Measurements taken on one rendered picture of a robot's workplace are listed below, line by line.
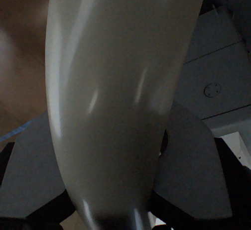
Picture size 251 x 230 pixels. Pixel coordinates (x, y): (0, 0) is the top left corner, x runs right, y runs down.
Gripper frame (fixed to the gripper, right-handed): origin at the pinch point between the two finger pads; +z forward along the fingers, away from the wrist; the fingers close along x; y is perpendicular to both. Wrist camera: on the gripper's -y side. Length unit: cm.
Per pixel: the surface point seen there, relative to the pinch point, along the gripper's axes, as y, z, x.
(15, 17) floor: 5, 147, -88
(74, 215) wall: 648, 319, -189
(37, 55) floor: 45, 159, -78
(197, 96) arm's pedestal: 35, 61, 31
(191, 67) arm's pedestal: 30, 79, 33
